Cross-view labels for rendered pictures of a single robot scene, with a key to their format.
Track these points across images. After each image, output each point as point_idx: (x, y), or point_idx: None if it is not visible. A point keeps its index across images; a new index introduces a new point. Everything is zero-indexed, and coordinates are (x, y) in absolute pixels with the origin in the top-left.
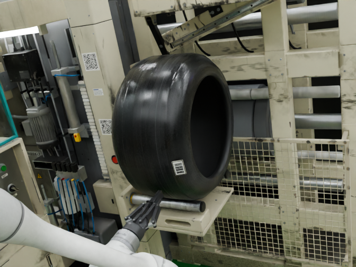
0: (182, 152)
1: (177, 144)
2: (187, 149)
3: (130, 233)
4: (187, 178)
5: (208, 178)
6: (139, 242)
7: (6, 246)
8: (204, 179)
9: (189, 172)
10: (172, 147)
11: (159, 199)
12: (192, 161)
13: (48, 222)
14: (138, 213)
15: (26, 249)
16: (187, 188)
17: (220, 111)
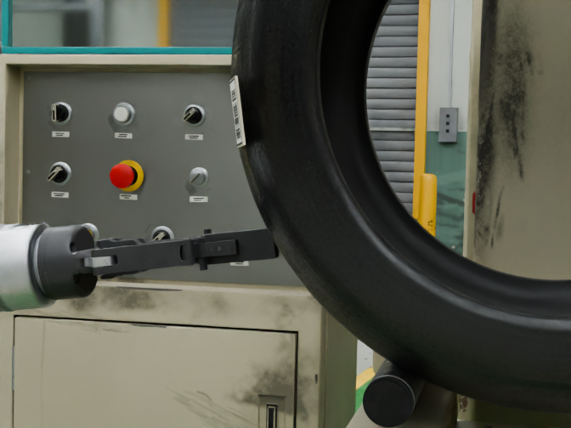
0: (257, 52)
1: (253, 14)
2: (290, 53)
3: (23, 231)
4: (270, 181)
5: (456, 292)
6: (21, 272)
7: (174, 290)
8: (378, 255)
9: (275, 159)
10: (244, 22)
11: (227, 240)
12: (305, 119)
13: (313, 324)
14: (144, 238)
15: (219, 340)
16: (288, 242)
17: None
